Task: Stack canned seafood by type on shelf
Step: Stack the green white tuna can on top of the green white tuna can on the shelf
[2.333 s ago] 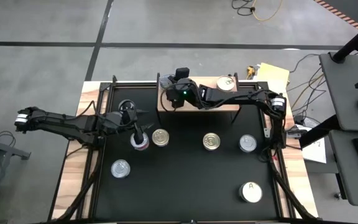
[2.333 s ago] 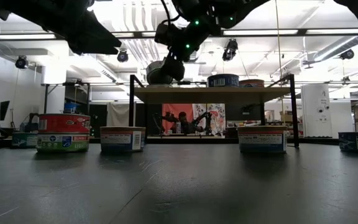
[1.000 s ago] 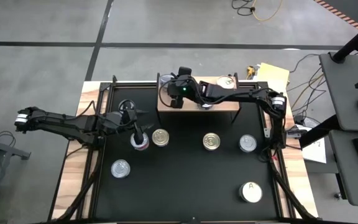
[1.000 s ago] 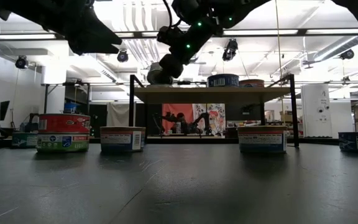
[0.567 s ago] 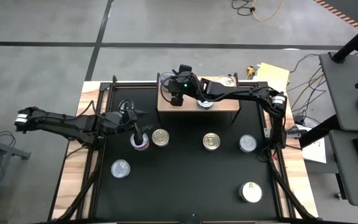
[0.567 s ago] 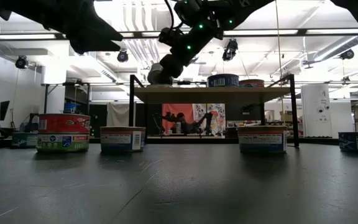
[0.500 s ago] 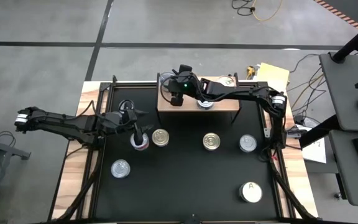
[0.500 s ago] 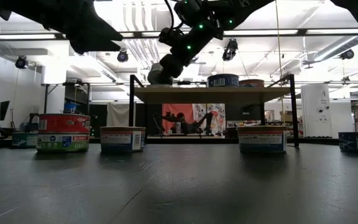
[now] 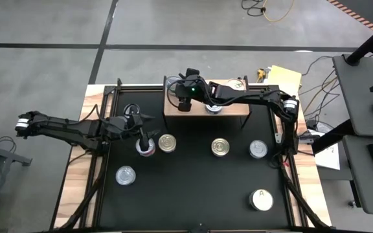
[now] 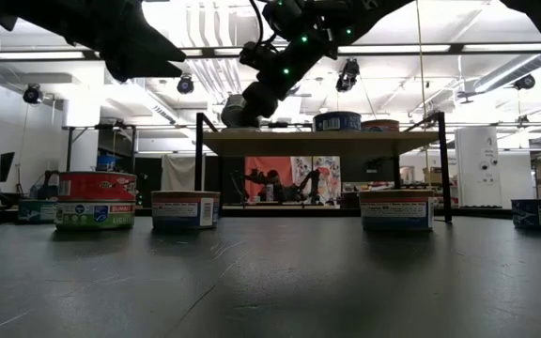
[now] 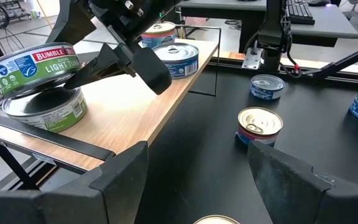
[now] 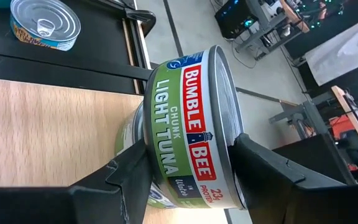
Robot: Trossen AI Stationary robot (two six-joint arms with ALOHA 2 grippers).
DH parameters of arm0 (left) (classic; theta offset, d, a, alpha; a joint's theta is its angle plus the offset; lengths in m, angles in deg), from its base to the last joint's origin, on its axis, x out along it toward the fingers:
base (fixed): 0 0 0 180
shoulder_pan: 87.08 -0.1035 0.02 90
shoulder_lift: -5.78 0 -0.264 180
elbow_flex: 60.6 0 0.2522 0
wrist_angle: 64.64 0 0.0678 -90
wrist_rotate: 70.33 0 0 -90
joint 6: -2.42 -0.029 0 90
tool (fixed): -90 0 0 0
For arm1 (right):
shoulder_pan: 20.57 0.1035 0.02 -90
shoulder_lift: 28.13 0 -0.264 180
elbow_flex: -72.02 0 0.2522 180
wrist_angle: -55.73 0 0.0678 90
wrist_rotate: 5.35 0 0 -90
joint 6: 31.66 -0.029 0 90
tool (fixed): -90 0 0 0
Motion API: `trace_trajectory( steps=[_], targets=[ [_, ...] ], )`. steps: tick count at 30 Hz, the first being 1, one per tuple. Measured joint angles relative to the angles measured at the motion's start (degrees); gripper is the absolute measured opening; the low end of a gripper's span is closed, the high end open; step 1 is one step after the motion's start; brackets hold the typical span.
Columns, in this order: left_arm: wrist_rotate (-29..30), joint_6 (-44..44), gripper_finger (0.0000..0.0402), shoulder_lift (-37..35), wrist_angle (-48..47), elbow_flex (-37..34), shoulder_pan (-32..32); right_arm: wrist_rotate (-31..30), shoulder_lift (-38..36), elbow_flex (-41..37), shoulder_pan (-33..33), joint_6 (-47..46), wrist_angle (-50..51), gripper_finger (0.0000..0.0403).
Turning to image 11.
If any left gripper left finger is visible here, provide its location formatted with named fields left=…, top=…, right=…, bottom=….
left=39, top=141, right=149, bottom=224

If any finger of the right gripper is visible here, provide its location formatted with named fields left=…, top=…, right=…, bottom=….
left=63, top=43, right=136, bottom=90
left=132, top=46, right=173, bottom=96

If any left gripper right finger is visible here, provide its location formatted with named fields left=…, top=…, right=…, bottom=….
left=247, top=141, right=358, bottom=224

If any dark blue barcode can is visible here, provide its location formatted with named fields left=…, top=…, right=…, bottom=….
left=152, top=42, right=200, bottom=80

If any Wild Planet blue can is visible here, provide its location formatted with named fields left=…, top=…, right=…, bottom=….
left=140, top=21, right=177, bottom=49

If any green Bumble Bee tuna can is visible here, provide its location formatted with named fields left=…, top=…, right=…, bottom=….
left=1, top=86, right=88, bottom=134
left=0, top=42, right=82, bottom=100

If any gold lid red blue can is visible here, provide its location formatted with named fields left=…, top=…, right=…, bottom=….
left=235, top=106, right=284, bottom=147
left=193, top=214, right=241, bottom=224

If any dark blue fish can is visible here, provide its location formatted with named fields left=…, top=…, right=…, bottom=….
left=249, top=73, right=286, bottom=101

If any black keyboard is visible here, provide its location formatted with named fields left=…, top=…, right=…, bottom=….
left=286, top=0, right=316, bottom=26

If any black computer mouse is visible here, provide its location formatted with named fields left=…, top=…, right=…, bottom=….
left=308, top=0, right=332, bottom=7

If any wooden shelf with black frame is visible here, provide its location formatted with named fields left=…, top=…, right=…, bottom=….
left=0, top=24, right=223, bottom=190

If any white metal mount bracket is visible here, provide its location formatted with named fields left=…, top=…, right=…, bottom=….
left=242, top=47, right=263, bottom=70

